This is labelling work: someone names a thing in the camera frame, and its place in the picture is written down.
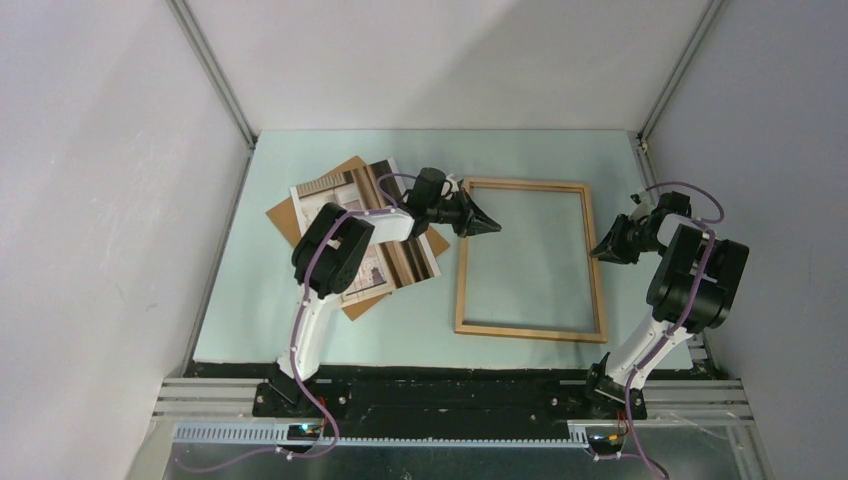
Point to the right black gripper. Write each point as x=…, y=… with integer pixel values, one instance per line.
x=609, y=250

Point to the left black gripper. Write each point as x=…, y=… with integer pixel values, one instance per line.
x=473, y=221

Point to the light wooden picture frame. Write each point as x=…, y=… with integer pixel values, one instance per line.
x=535, y=278

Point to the photo print of window plant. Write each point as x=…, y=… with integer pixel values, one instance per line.
x=354, y=263

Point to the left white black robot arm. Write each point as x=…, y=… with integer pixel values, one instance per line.
x=301, y=358

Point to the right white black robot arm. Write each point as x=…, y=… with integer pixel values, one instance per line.
x=693, y=289

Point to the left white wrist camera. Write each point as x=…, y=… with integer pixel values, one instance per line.
x=451, y=185

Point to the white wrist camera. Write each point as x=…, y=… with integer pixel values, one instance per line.
x=644, y=206
x=451, y=185

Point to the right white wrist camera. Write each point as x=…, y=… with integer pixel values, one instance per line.
x=644, y=206

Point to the aluminium extrusion frame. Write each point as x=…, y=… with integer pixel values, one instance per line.
x=203, y=428

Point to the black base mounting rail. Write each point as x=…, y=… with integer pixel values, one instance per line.
x=417, y=403

